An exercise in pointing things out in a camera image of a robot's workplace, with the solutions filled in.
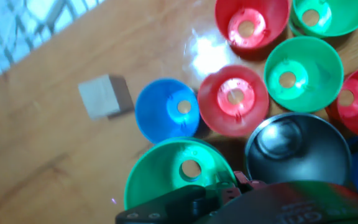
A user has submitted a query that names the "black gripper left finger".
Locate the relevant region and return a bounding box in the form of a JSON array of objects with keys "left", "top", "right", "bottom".
[{"left": 115, "top": 180, "right": 242, "bottom": 224}]

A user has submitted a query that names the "green plastic cup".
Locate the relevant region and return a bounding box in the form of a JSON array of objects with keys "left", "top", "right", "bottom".
[
  {"left": 263, "top": 35, "right": 344, "bottom": 113},
  {"left": 123, "top": 136, "right": 239, "bottom": 212},
  {"left": 289, "top": 0, "right": 358, "bottom": 39}
]

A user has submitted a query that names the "varnished wooden board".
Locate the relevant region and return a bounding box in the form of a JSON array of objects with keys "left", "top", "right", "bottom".
[{"left": 0, "top": 0, "right": 358, "bottom": 224}]

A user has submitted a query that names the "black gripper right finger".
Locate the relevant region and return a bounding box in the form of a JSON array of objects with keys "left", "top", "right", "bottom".
[{"left": 232, "top": 170, "right": 267, "bottom": 191}]

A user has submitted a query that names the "light wooden cube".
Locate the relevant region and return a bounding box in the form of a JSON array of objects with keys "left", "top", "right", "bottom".
[{"left": 78, "top": 73, "right": 135, "bottom": 121}]

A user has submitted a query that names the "stainless steel cup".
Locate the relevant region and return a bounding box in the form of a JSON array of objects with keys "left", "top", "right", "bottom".
[{"left": 244, "top": 112, "right": 352, "bottom": 187}]

